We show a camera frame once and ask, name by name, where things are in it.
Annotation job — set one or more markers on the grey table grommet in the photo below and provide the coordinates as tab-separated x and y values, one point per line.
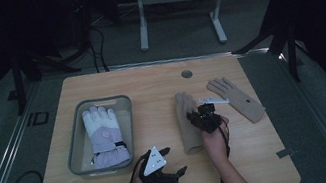
186	74

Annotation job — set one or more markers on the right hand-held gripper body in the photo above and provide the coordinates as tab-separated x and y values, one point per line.
211	115

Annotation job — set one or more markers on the beige knit glove with button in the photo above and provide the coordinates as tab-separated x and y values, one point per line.
236	98

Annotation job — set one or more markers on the grey tape piece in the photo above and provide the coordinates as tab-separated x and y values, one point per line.
285	152

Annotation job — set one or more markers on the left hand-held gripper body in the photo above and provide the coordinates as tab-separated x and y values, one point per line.
158	173

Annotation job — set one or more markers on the purple and white ski glove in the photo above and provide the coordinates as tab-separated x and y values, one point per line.
104	135

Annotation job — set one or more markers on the black metal stand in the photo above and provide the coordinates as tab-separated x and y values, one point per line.
280	37
32	70

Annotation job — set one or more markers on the grey plastic bin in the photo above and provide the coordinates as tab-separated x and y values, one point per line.
77	154

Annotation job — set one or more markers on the person's right hand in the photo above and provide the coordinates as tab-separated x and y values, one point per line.
215	143

